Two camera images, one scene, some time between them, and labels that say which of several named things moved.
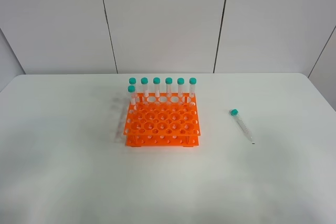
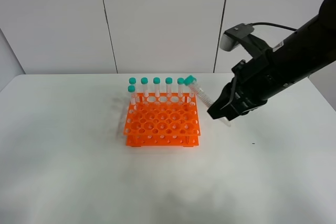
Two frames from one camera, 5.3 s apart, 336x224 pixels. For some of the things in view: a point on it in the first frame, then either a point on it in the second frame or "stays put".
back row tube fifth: [180, 82] stays put
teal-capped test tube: [234, 113] to [202, 96]
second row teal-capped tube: [131, 89] stays put
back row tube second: [144, 81] stays put
